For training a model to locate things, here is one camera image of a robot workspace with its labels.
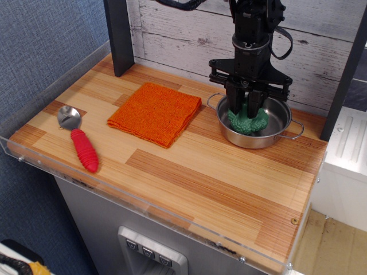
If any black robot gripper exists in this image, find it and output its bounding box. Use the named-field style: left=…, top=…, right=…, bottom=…
left=209, top=47, right=292, bottom=118

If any green toy broccoli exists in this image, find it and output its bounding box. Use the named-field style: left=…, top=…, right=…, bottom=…
left=228, top=102, right=269, bottom=135

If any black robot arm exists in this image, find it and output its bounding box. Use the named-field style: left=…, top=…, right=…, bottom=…
left=209, top=1, right=292, bottom=119

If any stainless steel pot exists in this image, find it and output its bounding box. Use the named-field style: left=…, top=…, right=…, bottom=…
left=206, top=93, right=304, bottom=149

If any orange folded cloth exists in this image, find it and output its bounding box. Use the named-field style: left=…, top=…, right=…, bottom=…
left=107, top=82, right=202, bottom=148

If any white toy sink unit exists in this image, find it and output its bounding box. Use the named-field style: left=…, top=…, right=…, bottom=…
left=310, top=107, right=366, bottom=231

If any silver dispenser button panel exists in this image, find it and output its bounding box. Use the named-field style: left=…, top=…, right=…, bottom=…
left=118, top=226, right=189, bottom=274

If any grey toy fridge cabinet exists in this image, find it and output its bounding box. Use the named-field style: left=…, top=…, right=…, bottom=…
left=56, top=178, right=263, bottom=274

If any right dark vertical post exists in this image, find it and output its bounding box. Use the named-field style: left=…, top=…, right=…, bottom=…
left=319, top=8, right=366, bottom=142

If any dark vertical post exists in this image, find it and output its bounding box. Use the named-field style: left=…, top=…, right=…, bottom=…
left=103, top=0, right=135, bottom=77
left=319, top=8, right=366, bottom=142

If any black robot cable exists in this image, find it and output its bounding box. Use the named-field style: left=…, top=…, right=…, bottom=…
left=154, top=0, right=294, bottom=61

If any left dark vertical post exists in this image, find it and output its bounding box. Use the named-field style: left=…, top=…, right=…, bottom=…
left=103, top=0, right=135, bottom=77

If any red handled ice cream scoop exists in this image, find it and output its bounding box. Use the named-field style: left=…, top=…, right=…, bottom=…
left=57, top=105, right=99, bottom=173

